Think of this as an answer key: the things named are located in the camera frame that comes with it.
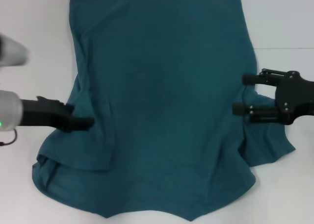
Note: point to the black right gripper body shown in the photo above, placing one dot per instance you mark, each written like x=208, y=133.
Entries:
x=289, y=99

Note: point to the teal blue t-shirt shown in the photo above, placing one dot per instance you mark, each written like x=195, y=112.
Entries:
x=159, y=99

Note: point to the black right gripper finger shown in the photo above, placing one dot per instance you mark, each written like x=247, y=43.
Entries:
x=249, y=79
x=240, y=109

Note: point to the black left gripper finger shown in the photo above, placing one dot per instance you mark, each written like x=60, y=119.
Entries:
x=84, y=121
x=76, y=128

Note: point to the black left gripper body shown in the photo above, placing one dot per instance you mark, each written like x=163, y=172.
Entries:
x=44, y=113

